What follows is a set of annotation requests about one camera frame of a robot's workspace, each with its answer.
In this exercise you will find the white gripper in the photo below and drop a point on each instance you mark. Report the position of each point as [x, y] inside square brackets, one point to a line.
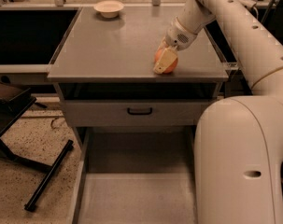
[177, 37]

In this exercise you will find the orange fruit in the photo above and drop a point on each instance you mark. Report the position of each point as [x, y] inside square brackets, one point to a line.
[166, 61]

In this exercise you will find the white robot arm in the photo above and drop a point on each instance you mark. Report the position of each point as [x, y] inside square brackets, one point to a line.
[238, 145]

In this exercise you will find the closed grey drawer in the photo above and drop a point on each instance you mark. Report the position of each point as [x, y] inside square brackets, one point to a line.
[114, 113]

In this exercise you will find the grey drawer cabinet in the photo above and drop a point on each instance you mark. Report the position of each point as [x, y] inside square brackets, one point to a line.
[112, 60]

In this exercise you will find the open grey drawer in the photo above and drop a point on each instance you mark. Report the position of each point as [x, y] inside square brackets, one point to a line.
[135, 178]

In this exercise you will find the white bowl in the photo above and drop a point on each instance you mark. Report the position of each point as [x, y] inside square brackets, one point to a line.
[109, 9]

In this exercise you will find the black stand with tray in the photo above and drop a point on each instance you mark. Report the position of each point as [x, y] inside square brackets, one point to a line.
[15, 100]

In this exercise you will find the black drawer handle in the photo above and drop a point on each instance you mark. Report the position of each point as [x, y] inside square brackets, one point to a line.
[139, 111]

